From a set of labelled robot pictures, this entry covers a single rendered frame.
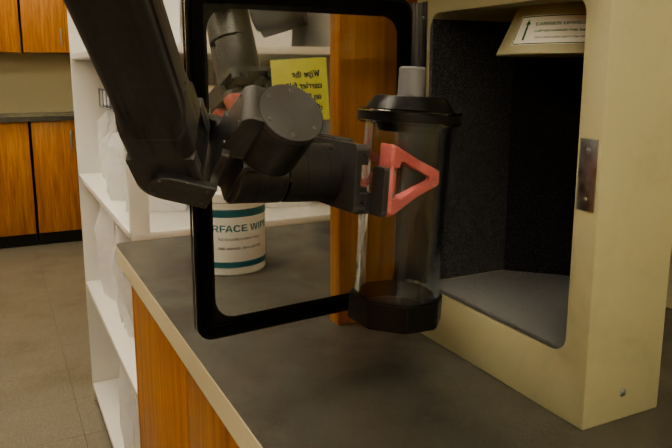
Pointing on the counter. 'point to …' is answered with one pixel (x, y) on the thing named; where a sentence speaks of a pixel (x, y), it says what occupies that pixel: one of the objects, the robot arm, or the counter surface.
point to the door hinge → (419, 34)
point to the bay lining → (506, 151)
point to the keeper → (587, 174)
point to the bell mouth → (546, 31)
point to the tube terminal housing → (616, 133)
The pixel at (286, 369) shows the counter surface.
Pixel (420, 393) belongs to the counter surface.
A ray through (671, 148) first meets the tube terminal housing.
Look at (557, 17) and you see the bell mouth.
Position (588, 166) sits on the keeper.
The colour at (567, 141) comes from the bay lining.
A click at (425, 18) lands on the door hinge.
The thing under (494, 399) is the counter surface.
